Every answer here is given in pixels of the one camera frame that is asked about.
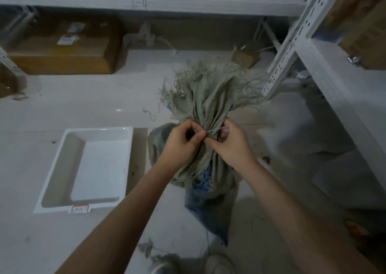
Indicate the person's right hand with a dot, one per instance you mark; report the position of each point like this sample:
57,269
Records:
233,148

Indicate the person's left hand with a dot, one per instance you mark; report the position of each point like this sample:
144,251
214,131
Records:
176,150

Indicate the person's right thumb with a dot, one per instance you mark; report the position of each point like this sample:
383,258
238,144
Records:
211,144

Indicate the person's left thumb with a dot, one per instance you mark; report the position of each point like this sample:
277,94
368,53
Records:
199,138

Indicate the grey woven sack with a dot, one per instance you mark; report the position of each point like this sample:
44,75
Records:
208,132

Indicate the person's right forearm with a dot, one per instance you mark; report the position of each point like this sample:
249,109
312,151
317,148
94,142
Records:
301,222

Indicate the person's left forearm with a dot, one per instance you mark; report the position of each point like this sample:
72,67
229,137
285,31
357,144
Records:
120,225

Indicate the small torn cardboard box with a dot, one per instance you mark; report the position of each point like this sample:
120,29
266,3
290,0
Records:
245,55

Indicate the white plastic bag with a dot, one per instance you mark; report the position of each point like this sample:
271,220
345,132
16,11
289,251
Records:
147,38

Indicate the white plastic tray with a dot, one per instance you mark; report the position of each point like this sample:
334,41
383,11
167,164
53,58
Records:
86,170

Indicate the person's right shoe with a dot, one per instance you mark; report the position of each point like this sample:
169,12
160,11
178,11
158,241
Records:
218,264

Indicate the person's shoe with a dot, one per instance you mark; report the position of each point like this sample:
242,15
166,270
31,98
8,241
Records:
218,264
164,264

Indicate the person's left shoe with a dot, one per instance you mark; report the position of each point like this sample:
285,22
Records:
164,264

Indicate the white paper sheet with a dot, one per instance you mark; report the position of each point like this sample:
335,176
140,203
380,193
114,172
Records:
346,177

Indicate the white metal shelf unit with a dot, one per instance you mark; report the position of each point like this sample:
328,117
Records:
340,81

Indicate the large brown cardboard box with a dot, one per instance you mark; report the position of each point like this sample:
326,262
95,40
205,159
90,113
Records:
64,46

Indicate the metal bolt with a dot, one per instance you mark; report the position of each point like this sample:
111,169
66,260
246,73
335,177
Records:
354,60

